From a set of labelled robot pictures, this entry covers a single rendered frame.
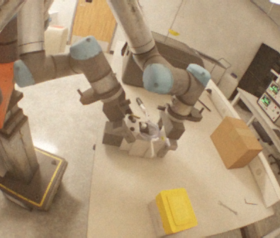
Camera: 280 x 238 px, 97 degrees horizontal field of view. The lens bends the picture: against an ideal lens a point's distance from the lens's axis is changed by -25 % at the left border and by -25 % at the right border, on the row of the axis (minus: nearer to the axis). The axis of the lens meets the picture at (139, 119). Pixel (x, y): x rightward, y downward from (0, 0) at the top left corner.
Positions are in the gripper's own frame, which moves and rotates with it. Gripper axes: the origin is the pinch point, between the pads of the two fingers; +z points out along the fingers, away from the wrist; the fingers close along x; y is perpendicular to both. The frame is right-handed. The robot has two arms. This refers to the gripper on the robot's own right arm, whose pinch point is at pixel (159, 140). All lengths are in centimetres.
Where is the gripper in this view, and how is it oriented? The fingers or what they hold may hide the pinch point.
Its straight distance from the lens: 63.8
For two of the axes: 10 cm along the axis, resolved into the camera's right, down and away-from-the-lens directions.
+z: -3.2, 7.2, 6.1
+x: 0.6, 6.6, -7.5
